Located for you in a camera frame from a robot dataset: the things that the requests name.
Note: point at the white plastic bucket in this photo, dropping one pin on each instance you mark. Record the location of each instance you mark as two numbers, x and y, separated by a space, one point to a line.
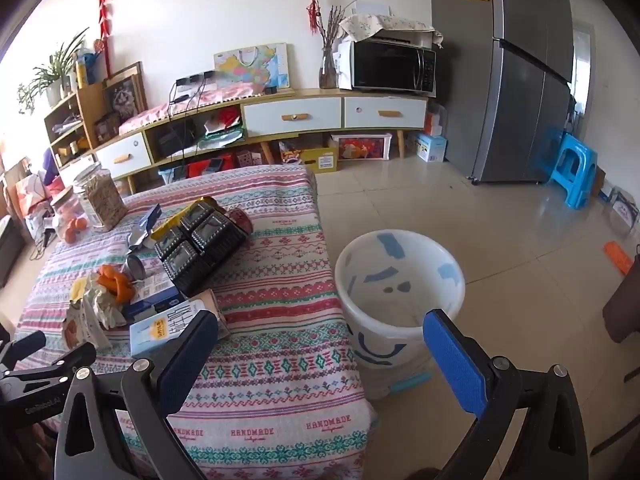
360 270

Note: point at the glass vase with twigs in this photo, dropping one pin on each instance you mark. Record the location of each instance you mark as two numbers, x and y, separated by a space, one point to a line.
327 67

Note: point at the white storage box red picture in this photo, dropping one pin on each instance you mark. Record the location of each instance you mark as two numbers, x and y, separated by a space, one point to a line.
360 147

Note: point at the green and red bags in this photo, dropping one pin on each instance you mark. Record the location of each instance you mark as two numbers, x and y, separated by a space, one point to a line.
225 130

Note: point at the dark blue box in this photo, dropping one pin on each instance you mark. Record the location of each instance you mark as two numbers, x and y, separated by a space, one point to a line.
150 307

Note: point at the black bench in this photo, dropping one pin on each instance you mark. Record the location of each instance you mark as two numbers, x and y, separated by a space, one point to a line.
11 250

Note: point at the white paper bag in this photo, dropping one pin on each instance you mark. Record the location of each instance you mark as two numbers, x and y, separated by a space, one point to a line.
344 65

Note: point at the red bag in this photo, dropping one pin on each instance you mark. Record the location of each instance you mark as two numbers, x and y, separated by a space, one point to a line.
210 166

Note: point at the blue white box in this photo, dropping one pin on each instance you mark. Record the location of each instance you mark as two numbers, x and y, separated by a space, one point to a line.
431 147

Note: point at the map paper bag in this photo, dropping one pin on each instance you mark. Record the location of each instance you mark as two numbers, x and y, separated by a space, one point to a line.
255 67

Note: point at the light blue milk carton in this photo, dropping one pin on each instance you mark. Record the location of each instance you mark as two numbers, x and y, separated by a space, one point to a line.
155 332

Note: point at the yellow snack wrapper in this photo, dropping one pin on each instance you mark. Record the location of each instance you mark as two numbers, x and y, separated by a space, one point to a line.
167 227

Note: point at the yellow cardboard box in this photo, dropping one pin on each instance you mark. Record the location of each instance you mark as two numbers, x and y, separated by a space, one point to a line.
320 160

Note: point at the black plastic cookie tray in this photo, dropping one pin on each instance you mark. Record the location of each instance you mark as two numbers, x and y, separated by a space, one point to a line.
200 247

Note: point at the black box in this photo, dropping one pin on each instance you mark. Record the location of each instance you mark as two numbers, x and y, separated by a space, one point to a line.
175 142

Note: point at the patterned woven tablecloth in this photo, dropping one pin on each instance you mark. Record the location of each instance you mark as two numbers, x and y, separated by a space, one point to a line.
280 310

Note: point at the black microwave oven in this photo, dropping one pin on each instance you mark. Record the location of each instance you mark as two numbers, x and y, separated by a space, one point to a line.
390 66

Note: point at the wooden shelf unit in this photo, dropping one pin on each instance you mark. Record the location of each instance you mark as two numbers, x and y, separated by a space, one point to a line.
87 110

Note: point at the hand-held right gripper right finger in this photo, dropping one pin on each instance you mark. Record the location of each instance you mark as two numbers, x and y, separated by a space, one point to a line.
452 360

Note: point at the blue plastic stool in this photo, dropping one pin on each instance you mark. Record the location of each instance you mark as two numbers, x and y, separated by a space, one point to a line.
575 170

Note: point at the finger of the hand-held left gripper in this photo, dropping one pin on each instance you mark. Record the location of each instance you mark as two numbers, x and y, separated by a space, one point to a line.
25 346
60 360

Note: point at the long wooden white cabinet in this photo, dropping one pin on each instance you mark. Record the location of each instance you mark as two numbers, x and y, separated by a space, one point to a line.
320 94

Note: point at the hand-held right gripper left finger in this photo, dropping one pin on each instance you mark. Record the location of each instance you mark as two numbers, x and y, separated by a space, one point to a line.
187 360

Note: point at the white orange snack packet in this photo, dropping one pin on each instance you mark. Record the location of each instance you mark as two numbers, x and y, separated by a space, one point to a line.
75 332

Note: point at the floral cloth cover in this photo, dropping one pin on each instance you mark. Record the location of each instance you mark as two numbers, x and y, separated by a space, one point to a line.
380 22

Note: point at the glass jar of oranges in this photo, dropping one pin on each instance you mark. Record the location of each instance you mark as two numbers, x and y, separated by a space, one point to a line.
70 220

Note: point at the potted green plant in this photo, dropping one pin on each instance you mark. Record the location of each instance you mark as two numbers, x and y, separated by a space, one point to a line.
50 72

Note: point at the orange flat object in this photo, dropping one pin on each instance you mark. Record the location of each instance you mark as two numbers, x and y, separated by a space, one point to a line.
617 257

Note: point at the clear plastic container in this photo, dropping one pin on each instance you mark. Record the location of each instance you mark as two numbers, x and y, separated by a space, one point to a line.
622 210

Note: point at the blue foil wrapper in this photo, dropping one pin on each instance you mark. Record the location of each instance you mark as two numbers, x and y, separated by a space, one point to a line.
147 222

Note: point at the orange peel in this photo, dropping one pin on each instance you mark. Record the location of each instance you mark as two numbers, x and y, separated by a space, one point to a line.
117 285

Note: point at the yellow can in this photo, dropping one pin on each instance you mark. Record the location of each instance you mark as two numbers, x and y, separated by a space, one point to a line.
81 74

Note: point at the framed picture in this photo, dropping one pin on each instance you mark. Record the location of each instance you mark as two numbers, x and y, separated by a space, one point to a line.
125 95

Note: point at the red drink can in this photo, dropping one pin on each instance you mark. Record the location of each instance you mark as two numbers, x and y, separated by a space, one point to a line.
240 220
135 266

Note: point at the white paper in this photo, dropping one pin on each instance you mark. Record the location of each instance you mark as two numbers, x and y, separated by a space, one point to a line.
100 305

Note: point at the grey refrigerator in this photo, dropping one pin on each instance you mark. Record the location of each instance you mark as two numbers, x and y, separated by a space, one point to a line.
510 85

